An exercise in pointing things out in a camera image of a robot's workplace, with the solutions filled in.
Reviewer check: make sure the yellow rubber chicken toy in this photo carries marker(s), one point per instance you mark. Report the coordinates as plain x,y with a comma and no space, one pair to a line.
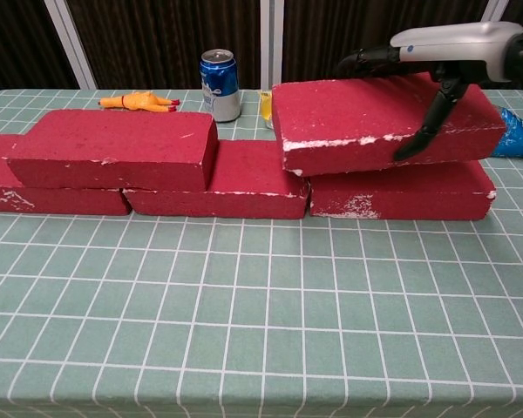
135,101

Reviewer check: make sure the red brick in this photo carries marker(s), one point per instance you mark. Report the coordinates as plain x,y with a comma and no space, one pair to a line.
340,117
113,143
48,200
244,174
418,196

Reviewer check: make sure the green checked tablecloth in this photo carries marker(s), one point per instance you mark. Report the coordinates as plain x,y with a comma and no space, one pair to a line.
244,326

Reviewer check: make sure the blue silver soda can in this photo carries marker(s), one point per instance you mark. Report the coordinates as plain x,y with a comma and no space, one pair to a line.
220,87

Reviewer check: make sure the clear bag of white rolls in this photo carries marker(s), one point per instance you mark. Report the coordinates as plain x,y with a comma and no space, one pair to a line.
266,106

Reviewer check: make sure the blue snack bag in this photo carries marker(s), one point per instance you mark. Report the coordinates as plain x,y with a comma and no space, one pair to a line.
520,135

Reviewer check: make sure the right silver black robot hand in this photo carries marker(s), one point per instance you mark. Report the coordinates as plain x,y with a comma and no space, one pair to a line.
453,43

